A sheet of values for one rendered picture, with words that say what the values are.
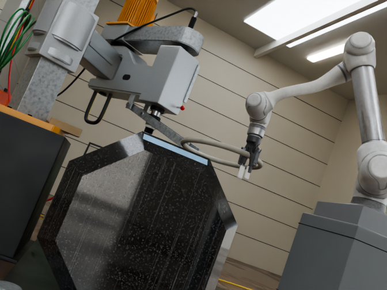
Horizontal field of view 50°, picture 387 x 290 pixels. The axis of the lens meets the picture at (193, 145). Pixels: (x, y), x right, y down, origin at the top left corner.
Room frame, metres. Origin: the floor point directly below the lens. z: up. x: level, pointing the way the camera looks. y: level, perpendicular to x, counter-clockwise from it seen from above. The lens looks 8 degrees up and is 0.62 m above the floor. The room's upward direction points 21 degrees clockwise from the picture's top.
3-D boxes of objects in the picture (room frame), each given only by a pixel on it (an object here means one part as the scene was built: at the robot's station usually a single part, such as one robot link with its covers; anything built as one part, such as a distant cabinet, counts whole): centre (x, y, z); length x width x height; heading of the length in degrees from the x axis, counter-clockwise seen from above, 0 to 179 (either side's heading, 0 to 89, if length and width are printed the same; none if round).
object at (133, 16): (3.24, 0.80, 1.95); 0.31 x 0.28 x 0.40; 139
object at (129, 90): (3.06, 0.60, 1.35); 0.74 x 0.23 x 0.49; 49
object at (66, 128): (2.62, 0.79, 0.81); 0.20 x 0.10 x 0.05; 109
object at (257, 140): (2.17, -0.29, 1.04); 0.08 x 0.07 x 0.09; 34
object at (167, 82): (2.84, 0.38, 1.37); 0.36 x 0.22 x 0.45; 49
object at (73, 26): (2.81, 0.98, 1.41); 0.74 x 0.34 x 0.25; 158
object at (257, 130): (2.18, -0.29, 1.12); 0.09 x 0.09 x 0.06
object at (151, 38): (3.02, 0.58, 1.66); 0.96 x 0.25 x 0.17; 49
